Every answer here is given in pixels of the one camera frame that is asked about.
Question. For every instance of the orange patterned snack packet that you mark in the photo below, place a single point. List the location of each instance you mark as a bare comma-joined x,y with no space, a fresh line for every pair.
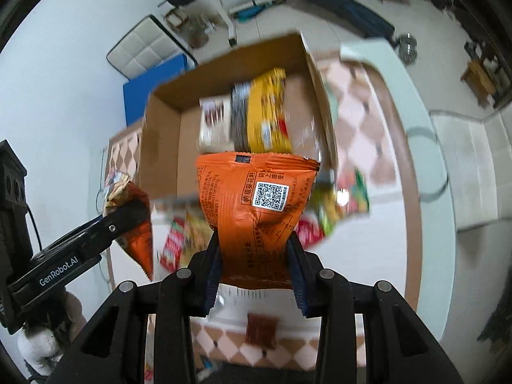
138,250

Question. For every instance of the small red snack packet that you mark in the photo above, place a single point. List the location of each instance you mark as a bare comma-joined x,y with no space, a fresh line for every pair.
311,234

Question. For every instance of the green clear mixed snack packet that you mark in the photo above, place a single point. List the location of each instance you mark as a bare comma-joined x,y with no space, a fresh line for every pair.
344,204

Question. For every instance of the white brown snack packet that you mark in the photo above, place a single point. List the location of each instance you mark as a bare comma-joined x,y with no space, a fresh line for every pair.
214,122

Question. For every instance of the dark padded bench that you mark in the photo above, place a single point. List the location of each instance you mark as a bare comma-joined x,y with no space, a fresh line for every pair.
340,8

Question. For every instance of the dark red snack packet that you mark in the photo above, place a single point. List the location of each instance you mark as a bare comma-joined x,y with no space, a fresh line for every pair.
261,330

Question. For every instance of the white exercise machine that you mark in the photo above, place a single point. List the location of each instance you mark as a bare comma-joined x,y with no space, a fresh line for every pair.
212,4

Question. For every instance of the blue board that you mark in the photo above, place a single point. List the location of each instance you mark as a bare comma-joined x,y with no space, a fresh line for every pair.
140,96

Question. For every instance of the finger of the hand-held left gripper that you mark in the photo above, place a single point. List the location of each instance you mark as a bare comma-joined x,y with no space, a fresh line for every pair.
120,222

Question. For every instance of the person's left hand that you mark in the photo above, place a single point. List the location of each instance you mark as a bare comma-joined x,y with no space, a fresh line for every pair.
48,344

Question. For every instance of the white tufted panel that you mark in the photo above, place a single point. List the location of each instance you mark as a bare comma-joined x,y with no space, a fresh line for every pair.
148,48

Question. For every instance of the diamond border tablecloth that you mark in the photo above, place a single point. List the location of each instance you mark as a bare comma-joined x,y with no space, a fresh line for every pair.
380,248

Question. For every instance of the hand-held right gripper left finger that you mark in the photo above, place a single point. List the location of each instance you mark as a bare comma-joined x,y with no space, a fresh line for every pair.
212,274

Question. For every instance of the yellow red snack packet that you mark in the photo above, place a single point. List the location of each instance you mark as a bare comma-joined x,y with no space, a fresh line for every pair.
196,230

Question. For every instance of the printed cardboard box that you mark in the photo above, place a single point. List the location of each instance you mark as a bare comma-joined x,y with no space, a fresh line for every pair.
188,148

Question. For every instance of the steel bowl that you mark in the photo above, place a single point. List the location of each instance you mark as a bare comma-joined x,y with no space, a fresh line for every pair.
408,48

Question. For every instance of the small wooden frame stool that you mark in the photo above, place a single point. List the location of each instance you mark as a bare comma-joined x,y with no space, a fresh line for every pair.
176,18

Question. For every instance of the dark storage rack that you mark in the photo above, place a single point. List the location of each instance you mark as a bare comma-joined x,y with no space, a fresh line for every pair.
494,48

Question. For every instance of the white tufted sofa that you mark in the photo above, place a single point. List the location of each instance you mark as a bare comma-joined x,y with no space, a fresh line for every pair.
476,168

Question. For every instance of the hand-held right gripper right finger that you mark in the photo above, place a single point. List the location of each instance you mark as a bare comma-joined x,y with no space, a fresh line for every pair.
298,278

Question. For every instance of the black striped snack packet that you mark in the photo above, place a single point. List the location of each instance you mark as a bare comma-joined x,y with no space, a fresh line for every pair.
239,120

